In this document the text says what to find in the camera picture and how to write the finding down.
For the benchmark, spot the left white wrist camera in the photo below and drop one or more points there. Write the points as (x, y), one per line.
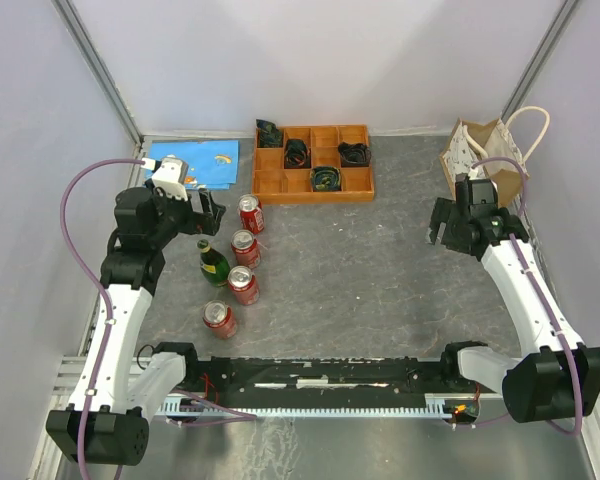
(169, 178)

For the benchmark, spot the red cola can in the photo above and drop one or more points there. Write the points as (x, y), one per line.
(246, 249)
(219, 318)
(251, 213)
(243, 283)

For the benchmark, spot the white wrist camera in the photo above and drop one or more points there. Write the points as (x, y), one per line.
(169, 178)
(476, 198)

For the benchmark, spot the green glass bottle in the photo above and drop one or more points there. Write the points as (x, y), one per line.
(214, 266)

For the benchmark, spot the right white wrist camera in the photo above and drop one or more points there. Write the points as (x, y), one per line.
(476, 198)

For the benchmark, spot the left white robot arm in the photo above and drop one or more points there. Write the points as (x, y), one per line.
(106, 420)

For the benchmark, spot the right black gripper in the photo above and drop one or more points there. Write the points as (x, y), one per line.
(445, 210)

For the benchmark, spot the rolled dark sock top-left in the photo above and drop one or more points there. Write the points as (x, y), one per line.
(268, 134)

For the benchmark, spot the rolled dark sock right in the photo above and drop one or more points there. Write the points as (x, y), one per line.
(354, 155)

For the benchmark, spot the rolled dark sock bottom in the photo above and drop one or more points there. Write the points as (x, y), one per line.
(325, 179)

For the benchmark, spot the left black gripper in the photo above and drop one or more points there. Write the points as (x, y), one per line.
(199, 222)

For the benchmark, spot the orange wooden compartment tray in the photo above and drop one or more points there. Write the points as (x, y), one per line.
(276, 184)

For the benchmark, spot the canvas tote bag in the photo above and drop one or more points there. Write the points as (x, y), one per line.
(489, 151)

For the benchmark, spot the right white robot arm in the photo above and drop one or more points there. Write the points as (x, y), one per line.
(557, 376)

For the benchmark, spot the blue patterned cloth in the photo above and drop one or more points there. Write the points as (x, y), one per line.
(213, 164)

